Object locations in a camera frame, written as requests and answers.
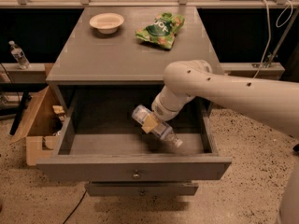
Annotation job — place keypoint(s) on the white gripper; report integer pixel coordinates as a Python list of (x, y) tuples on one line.
[(159, 110)]

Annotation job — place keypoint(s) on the blue plastic bottle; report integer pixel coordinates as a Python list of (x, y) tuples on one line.
[(163, 131)]

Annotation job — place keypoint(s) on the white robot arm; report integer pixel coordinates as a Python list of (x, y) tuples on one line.
[(273, 103)]

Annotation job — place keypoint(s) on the metal knob top drawer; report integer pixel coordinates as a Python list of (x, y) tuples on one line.
[(136, 175)]

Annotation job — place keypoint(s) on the grey top drawer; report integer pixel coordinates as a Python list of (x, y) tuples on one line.
[(101, 142)]

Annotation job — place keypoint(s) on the grey drawer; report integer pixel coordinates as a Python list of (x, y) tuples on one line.
[(101, 142), (104, 189)]

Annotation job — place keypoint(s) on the grey lower drawer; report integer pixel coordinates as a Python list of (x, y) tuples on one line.
[(104, 189)]

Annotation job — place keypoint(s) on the clear water bottle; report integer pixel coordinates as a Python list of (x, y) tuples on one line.
[(19, 55)]

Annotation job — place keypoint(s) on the grey cabinet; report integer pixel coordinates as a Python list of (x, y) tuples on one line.
[(90, 58)]

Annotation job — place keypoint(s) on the green chip bag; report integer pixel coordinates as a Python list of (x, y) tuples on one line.
[(163, 30)]

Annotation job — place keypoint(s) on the white paper bowl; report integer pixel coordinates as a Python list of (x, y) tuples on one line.
[(107, 23)]

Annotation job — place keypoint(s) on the cardboard box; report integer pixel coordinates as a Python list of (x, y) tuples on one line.
[(39, 127)]

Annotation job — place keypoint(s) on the metal stand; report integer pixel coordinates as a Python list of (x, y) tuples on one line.
[(267, 60)]

